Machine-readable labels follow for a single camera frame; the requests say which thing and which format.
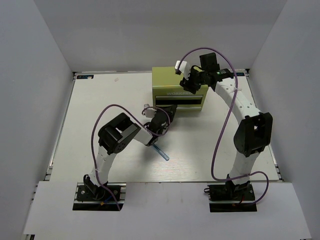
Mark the light blue pen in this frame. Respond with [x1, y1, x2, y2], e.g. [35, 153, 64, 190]
[152, 144, 170, 161]

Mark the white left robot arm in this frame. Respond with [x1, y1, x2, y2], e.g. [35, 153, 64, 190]
[83, 104, 178, 200]

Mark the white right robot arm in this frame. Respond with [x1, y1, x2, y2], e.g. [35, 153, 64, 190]
[174, 52, 273, 200]

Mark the green metal drawer chest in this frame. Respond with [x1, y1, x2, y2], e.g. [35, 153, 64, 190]
[152, 66, 209, 107]

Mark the right corner label sticker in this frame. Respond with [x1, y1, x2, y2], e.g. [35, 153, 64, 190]
[236, 72, 245, 77]

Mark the corner label sticker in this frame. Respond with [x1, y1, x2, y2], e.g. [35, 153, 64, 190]
[76, 74, 94, 80]
[236, 72, 245, 77]

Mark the left corner label sticker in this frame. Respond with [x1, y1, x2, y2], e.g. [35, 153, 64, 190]
[76, 74, 94, 80]

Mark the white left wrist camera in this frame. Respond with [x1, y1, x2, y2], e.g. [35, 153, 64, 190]
[141, 104, 157, 119]

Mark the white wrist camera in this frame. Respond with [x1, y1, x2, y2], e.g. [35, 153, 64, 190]
[174, 60, 191, 80]
[141, 104, 157, 119]

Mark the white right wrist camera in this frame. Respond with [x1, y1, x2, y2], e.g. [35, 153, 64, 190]
[174, 60, 191, 80]

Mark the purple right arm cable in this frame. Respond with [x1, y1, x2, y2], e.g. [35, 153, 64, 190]
[179, 46, 270, 206]

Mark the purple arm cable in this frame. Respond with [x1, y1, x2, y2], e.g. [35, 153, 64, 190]
[90, 104, 171, 211]
[179, 46, 270, 206]

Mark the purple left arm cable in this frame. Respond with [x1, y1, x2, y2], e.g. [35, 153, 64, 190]
[90, 104, 171, 211]

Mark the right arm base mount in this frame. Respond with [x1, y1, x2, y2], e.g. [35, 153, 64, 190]
[203, 184, 257, 213]

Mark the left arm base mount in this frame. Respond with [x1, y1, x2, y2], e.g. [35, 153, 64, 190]
[72, 183, 127, 212]

